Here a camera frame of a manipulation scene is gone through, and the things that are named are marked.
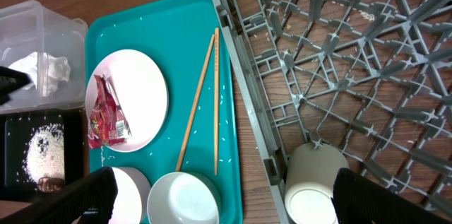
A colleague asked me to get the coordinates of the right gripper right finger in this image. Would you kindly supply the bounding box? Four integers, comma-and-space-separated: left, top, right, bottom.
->
332, 167, 451, 224

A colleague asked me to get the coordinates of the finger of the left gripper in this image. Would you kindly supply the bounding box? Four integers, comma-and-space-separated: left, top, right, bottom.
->
0, 66, 32, 105

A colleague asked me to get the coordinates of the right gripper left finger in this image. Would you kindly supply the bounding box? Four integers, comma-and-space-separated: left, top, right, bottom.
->
1, 167, 118, 224

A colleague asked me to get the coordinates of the small pink bowl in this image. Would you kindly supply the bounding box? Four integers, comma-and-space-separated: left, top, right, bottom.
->
108, 167, 151, 224

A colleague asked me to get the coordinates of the white paper cup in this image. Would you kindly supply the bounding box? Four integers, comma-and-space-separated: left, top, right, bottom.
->
285, 143, 349, 224

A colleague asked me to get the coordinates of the grey dishwasher rack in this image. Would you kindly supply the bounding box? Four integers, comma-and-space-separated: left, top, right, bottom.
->
213, 0, 451, 223

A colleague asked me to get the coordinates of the crumpled white napkin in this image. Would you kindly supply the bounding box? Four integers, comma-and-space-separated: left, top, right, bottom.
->
9, 52, 71, 97

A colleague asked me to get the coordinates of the brown food scrap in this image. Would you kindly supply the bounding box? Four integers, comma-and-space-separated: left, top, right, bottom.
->
37, 177, 65, 193

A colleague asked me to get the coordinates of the clear plastic bin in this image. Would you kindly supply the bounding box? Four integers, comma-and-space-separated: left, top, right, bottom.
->
1, 0, 88, 114

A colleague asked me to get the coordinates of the spilled white rice pile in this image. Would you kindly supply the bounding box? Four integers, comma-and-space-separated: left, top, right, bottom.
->
25, 123, 65, 183

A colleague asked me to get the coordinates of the red snack wrapper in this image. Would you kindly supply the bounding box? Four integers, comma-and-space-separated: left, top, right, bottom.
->
88, 75, 132, 149

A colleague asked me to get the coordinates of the grey metal bowl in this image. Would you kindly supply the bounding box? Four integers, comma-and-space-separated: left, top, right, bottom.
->
147, 172, 221, 224

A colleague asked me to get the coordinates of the teal serving tray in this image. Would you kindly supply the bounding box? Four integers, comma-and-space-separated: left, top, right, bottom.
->
85, 0, 243, 223

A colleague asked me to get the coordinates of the large white plate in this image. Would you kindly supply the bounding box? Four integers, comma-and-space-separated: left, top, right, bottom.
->
85, 49, 169, 153

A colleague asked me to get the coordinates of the left wooden chopstick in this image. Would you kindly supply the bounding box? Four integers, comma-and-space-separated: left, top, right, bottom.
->
176, 35, 215, 172

